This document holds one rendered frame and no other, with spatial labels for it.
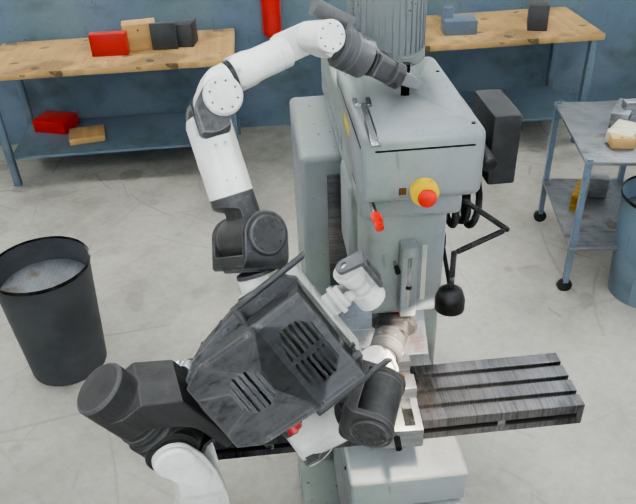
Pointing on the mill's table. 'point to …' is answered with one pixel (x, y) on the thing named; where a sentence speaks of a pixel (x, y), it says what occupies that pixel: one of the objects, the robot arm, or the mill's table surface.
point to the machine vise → (407, 416)
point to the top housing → (411, 135)
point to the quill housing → (430, 232)
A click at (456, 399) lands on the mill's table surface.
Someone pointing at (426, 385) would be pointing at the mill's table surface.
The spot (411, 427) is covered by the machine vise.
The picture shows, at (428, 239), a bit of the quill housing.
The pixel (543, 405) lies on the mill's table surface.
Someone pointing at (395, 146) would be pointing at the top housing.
